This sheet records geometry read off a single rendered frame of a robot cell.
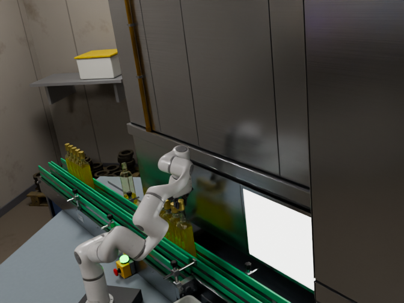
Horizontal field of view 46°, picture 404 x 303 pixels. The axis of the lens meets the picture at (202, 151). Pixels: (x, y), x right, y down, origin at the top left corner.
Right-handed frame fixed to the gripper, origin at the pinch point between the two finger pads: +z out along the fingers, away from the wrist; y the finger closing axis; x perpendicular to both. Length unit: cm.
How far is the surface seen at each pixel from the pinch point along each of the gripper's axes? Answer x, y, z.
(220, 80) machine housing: 5, -15, -57
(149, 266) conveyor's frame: -1.6, 15.6, 32.5
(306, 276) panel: 64, -13, -2
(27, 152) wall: -329, -24, 163
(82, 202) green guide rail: -79, 15, 46
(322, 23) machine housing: 77, 22, -107
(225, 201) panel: 16.3, -12.1, -5.9
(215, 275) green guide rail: 31.8, 3.9, 15.8
